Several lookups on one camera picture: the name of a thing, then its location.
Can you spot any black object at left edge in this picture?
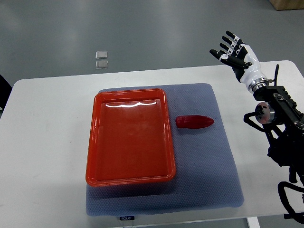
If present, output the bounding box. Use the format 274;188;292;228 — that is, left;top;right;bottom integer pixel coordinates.
0;75;12;109

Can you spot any red plastic tray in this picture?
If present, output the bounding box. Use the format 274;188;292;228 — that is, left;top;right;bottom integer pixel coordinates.
85;88;176;187

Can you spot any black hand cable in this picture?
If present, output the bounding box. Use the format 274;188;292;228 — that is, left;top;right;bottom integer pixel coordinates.
268;64;280;87

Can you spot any cardboard box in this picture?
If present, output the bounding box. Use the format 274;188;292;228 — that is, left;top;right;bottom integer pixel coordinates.
270;0;304;11

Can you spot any red pepper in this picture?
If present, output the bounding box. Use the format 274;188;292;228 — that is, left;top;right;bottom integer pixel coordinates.
175;115;214;129

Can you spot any white table leg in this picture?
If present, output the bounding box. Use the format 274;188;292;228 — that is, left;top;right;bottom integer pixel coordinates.
247;217;261;228

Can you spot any upper floor outlet plate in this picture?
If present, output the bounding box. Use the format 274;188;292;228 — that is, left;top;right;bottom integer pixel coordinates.
95;50;108;59

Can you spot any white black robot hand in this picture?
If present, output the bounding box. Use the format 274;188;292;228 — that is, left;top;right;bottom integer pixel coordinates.
209;31;269;93

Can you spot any blue grey mesh mat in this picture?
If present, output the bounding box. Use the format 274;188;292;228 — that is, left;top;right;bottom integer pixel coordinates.
86;83;244;217

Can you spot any black label tag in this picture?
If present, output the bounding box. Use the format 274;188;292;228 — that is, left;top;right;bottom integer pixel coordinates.
120;215;135;221

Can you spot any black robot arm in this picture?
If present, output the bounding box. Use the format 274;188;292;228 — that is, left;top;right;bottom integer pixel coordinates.
244;86;304;224

